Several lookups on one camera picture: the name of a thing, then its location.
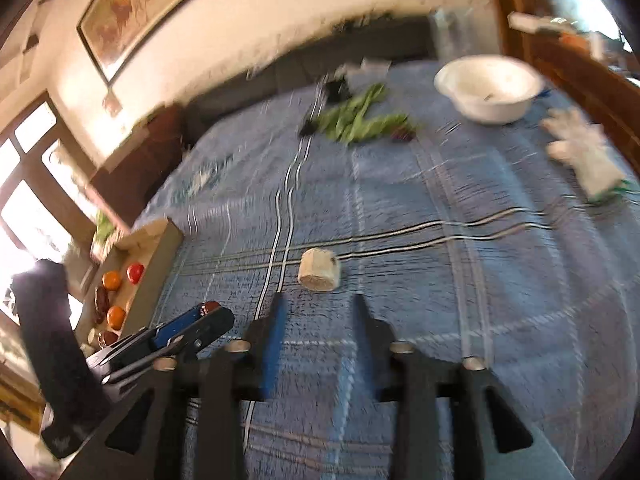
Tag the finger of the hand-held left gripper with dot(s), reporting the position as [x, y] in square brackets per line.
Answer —
[175, 327]
[215, 322]

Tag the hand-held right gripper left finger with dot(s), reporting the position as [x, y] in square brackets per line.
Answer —
[272, 340]

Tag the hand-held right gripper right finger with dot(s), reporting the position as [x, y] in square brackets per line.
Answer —
[370, 355]

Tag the small red fruit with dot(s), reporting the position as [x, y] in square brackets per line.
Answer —
[212, 306]

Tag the small white fruit piece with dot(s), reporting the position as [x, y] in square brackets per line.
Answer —
[92, 335]

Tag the dark red date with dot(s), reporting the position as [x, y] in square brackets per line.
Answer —
[101, 302]
[107, 337]

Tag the orange mandarin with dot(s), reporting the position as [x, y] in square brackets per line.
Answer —
[111, 280]
[116, 316]

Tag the round red cherry tomato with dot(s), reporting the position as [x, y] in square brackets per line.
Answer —
[135, 273]

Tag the shallow cardboard box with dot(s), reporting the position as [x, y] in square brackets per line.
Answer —
[160, 260]

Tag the white cylindrical fruit piece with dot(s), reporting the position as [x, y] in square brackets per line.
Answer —
[320, 270]

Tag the blue striped blanket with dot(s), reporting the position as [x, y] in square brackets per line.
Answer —
[450, 285]

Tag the window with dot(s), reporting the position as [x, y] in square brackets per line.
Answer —
[30, 200]

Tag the brown armchair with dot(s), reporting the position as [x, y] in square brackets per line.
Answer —
[145, 170]

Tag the small dark lump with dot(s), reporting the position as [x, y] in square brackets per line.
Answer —
[306, 129]

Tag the green leaf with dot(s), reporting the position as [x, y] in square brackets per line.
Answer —
[350, 110]
[385, 122]

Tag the black binder clip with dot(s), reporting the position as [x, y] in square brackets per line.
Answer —
[335, 87]

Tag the black leather sofa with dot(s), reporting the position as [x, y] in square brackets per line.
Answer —
[300, 70]

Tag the clear plastic bag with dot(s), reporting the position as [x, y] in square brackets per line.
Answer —
[370, 67]

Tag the white bowl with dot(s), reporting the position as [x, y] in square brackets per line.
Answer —
[487, 90]

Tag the white glove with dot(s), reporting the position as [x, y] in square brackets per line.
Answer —
[582, 150]

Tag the clear glass jar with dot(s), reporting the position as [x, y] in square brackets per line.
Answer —
[450, 30]

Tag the white box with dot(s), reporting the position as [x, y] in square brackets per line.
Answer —
[530, 22]

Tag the framed wall picture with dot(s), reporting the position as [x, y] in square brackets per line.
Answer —
[135, 5]

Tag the wooden door frame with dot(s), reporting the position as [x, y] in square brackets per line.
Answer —
[505, 0]

